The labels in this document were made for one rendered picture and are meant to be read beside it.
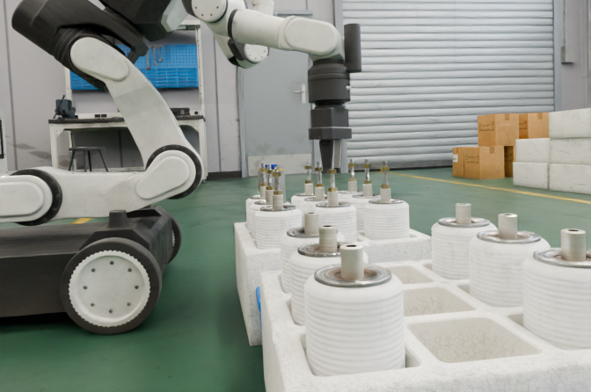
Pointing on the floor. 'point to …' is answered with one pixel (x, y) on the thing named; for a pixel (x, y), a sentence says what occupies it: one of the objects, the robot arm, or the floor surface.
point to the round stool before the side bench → (88, 156)
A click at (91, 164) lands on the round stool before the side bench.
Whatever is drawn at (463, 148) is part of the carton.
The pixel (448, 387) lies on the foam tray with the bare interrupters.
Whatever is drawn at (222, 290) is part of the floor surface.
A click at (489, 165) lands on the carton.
